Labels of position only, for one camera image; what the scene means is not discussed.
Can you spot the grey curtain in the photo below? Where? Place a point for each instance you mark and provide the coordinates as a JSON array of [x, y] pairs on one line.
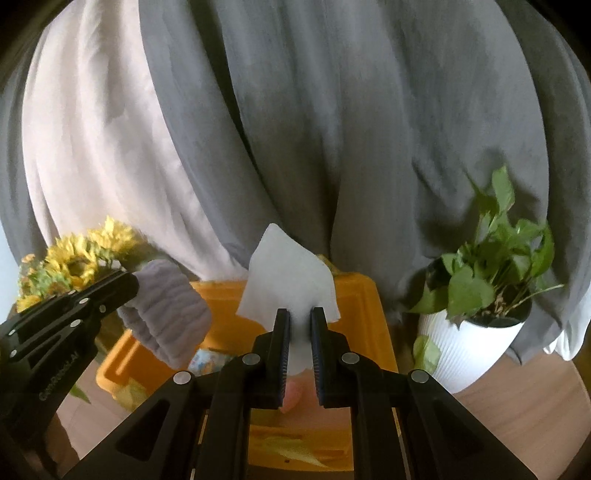
[[9, 184], [346, 115]]

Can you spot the white sheer curtain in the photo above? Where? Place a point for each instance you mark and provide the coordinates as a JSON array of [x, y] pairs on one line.
[[568, 341]]

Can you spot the green plant in white pot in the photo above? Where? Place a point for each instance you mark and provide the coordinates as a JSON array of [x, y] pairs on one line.
[[480, 295]]

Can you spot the lavender towel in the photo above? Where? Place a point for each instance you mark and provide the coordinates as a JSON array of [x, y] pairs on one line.
[[166, 314]]

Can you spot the pink soft pad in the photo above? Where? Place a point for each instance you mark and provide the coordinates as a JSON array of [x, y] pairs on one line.
[[295, 397]]

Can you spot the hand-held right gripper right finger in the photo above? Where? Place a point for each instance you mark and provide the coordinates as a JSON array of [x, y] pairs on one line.
[[318, 360]]

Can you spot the sunflower bouquet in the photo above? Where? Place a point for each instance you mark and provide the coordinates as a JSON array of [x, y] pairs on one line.
[[74, 263]]

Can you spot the blue tissue packet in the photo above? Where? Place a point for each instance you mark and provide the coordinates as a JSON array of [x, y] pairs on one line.
[[207, 362]]

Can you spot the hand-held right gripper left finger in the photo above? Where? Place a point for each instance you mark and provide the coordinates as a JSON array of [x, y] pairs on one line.
[[282, 360]]

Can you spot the pale pink curtain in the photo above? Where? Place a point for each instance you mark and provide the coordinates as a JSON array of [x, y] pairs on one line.
[[115, 161]]

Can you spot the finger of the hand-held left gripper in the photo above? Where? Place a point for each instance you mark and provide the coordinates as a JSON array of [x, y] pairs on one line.
[[106, 290]]

